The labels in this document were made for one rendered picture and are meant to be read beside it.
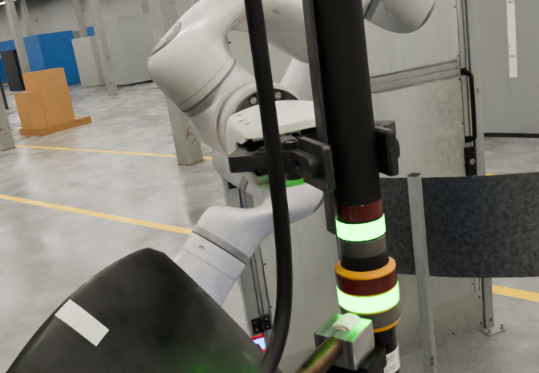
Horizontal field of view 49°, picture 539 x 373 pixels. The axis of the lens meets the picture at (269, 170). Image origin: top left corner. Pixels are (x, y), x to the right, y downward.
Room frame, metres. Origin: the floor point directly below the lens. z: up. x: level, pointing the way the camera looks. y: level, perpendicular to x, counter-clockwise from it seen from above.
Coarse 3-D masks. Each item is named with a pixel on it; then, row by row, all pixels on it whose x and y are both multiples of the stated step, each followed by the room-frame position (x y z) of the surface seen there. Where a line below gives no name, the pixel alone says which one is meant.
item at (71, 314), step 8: (72, 304) 0.35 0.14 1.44; (64, 312) 0.34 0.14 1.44; (72, 312) 0.35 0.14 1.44; (80, 312) 0.35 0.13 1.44; (64, 320) 0.34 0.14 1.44; (72, 320) 0.34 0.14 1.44; (80, 320) 0.34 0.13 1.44; (88, 320) 0.35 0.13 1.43; (96, 320) 0.35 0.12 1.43; (80, 328) 0.34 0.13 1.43; (88, 328) 0.34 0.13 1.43; (96, 328) 0.34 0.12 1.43; (104, 328) 0.35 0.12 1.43; (88, 336) 0.34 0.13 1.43; (96, 336) 0.34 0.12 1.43; (96, 344) 0.33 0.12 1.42
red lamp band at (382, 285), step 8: (392, 272) 0.38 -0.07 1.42; (336, 280) 0.39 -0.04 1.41; (344, 280) 0.38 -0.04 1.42; (352, 280) 0.37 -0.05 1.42; (360, 280) 0.37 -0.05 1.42; (368, 280) 0.37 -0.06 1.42; (376, 280) 0.37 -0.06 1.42; (384, 280) 0.37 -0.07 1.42; (392, 280) 0.38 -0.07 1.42; (344, 288) 0.38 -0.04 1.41; (352, 288) 0.37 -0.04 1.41; (360, 288) 0.37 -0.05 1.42; (368, 288) 0.37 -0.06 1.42; (376, 288) 0.37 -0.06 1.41; (384, 288) 0.37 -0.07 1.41
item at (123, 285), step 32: (128, 256) 0.42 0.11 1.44; (160, 256) 0.44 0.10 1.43; (96, 288) 0.37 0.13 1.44; (128, 288) 0.39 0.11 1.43; (160, 288) 0.41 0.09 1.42; (192, 288) 0.42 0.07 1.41; (128, 320) 0.36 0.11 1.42; (160, 320) 0.38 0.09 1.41; (192, 320) 0.39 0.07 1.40; (224, 320) 0.41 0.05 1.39; (32, 352) 0.31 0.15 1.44; (64, 352) 0.32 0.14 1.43; (96, 352) 0.33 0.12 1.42; (128, 352) 0.34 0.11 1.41; (160, 352) 0.35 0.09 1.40; (192, 352) 0.36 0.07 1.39; (224, 352) 0.38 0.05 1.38; (256, 352) 0.39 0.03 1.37
